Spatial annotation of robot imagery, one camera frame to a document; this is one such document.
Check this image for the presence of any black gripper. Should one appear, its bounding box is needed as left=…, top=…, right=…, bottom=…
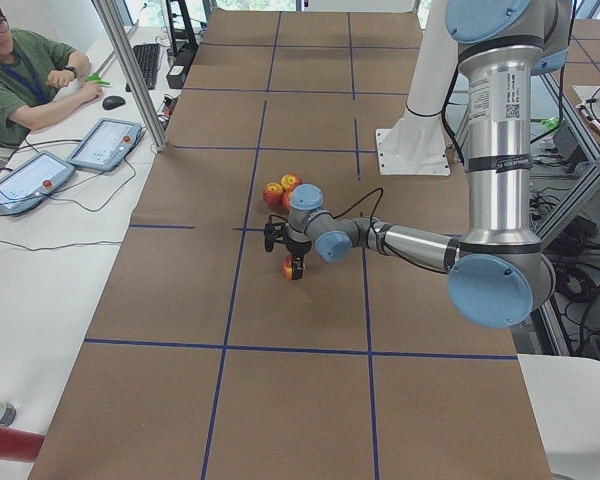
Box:
left=285, top=235, right=310, bottom=280

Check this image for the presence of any lone red yellow apple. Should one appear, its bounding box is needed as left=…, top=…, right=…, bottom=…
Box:
left=282, top=254, right=295, bottom=281

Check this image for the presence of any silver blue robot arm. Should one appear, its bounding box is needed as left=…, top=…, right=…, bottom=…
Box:
left=265, top=1, right=573, bottom=328

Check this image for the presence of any red yellow apple front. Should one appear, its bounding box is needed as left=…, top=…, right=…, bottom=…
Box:
left=282, top=190, right=294, bottom=211

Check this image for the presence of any red yellow apple right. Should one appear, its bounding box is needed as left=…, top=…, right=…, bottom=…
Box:
left=262, top=182, right=285, bottom=206

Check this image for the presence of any red yellow apple back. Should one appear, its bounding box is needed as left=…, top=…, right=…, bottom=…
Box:
left=280, top=173, right=303, bottom=191

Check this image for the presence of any brown paper table cover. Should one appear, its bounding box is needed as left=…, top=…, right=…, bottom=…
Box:
left=31, top=11, right=550, bottom=479

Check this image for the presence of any far blue teach pendant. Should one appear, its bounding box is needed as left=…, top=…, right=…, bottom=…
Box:
left=66, top=118, right=143, bottom=172

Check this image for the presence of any blue teach pendant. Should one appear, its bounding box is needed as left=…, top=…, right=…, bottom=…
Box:
left=0, top=151, right=75, bottom=215
left=66, top=118, right=143, bottom=172

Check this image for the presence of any black computer mouse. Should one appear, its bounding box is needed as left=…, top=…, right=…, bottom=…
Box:
left=102, top=95, right=126, bottom=111

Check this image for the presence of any black keyboard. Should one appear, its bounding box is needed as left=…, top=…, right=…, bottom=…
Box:
left=132, top=43, right=161, bottom=90

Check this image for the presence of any near blue teach pendant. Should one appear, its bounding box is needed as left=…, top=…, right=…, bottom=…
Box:
left=0, top=151, right=75, bottom=215

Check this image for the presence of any person in green shirt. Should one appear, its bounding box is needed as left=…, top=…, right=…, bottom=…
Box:
left=0, top=8, right=103, bottom=149

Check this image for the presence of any red fire extinguisher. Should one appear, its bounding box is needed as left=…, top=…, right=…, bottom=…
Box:
left=0, top=425, right=45, bottom=463

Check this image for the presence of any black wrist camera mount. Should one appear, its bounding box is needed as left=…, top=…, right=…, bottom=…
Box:
left=263, top=214, right=288, bottom=253

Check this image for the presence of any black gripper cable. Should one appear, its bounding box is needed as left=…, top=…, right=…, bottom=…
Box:
left=329, top=187, right=386, bottom=236

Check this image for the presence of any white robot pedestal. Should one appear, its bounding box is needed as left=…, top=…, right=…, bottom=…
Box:
left=376, top=0, right=458, bottom=176

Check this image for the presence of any aluminium frame post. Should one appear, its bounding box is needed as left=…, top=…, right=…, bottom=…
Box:
left=94, top=0, right=167, bottom=152

